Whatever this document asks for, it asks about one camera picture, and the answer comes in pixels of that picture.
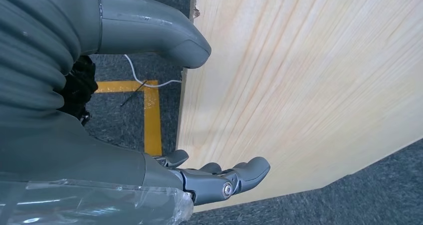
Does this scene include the clear plastic wrap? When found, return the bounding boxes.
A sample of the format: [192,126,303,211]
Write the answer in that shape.
[0,180,195,225]

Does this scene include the yellow floor tape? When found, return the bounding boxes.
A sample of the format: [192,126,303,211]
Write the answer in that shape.
[95,80,163,157]

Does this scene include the thin black stick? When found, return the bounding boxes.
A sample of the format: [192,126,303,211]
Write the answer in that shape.
[120,80,148,107]

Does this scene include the white reader cable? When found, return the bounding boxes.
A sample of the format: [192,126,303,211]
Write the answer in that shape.
[124,54,183,88]

